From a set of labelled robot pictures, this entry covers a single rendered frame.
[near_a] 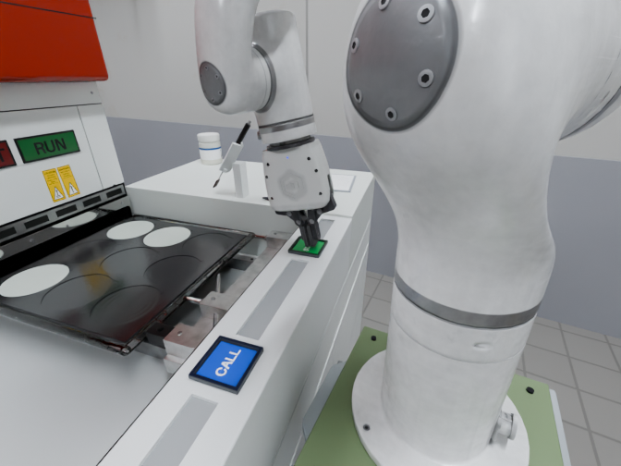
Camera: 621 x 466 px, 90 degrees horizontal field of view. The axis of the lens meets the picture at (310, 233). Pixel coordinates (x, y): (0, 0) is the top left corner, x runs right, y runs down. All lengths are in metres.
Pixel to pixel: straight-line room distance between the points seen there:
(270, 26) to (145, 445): 0.45
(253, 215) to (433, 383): 0.55
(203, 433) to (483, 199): 0.28
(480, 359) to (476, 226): 0.13
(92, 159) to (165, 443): 0.72
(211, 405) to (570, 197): 1.82
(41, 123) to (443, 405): 0.84
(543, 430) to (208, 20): 0.57
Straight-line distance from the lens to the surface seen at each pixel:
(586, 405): 1.88
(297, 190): 0.48
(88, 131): 0.92
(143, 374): 0.58
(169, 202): 0.89
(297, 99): 0.45
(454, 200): 0.19
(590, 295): 2.19
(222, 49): 0.39
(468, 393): 0.33
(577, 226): 1.99
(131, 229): 0.86
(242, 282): 0.61
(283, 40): 0.46
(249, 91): 0.40
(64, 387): 0.63
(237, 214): 0.77
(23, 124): 0.85
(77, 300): 0.65
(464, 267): 0.24
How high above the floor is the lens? 1.23
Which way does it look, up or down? 27 degrees down
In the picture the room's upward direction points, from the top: straight up
